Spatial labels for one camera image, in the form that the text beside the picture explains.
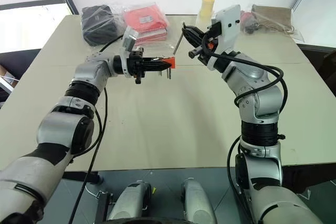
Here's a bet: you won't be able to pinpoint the silver right robot leg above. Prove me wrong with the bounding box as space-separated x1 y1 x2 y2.
180 178 218 224

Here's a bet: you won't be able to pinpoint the silver robot leg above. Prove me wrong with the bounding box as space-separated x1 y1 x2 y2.
180 178 218 224
106 179 154 222

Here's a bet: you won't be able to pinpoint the red hex key holder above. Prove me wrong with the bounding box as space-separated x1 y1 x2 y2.
162 56 176 69

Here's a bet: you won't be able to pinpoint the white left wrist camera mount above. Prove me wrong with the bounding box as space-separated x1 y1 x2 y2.
119 26 140 78

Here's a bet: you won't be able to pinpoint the yellow plastic cup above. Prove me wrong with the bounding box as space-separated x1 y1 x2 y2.
196 0 216 25

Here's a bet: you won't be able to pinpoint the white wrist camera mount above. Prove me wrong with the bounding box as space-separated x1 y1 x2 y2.
211 4 242 56
119 26 140 78

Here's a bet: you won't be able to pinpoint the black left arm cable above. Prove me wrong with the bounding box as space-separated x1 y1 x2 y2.
68 35 125 224

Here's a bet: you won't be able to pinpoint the dark side furniture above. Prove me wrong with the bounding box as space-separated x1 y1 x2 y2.
296 42 336 90

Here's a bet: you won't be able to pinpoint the black metal bracket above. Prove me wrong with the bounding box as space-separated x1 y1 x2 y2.
95 189 117 224

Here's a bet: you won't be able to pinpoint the brown cloth bag in plastic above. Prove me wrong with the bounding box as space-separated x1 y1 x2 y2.
249 3 305 43

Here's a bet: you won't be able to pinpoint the red black item in plastic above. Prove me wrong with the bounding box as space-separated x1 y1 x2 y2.
240 10 261 35

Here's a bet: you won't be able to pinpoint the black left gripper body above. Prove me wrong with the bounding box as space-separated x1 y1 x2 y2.
130 47 149 85

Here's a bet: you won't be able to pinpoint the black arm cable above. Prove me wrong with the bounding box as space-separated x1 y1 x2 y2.
207 50 288 224
68 35 125 224

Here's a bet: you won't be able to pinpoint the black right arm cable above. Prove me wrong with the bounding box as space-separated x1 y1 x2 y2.
207 50 288 224

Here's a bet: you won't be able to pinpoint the silver left robot leg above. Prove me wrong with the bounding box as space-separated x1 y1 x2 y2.
106 179 154 222

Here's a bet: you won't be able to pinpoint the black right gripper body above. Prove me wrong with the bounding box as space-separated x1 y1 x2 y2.
188 22 223 66

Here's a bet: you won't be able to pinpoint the red packs in plastic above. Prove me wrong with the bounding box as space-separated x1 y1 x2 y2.
119 5 171 46

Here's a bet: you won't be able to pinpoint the dark chair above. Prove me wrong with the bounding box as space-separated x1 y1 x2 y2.
0 48 43 104

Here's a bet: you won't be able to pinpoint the grey hex key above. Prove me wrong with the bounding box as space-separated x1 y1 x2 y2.
173 33 184 55

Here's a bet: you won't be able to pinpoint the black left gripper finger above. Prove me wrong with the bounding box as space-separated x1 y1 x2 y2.
145 63 172 72
145 57 172 66

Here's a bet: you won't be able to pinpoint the black bag in plastic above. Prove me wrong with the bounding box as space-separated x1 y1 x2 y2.
80 4 124 47

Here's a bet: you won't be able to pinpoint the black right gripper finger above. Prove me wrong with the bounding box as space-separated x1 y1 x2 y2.
182 25 208 40
181 30 203 50

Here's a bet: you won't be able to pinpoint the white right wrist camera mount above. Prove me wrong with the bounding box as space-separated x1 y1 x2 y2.
211 4 242 56

